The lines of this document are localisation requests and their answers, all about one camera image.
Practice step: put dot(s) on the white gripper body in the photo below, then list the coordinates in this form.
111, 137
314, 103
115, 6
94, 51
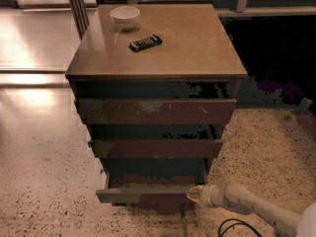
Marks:
208, 196

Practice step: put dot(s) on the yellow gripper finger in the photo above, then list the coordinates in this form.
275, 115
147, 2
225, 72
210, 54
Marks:
194, 194

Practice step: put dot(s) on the brown drawer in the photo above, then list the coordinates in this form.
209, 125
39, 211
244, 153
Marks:
156, 148
126, 111
164, 196

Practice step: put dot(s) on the brown wooden drawer cabinet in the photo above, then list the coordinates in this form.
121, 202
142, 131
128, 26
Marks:
196, 60

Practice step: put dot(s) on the white bowl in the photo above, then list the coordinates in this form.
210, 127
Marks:
125, 17

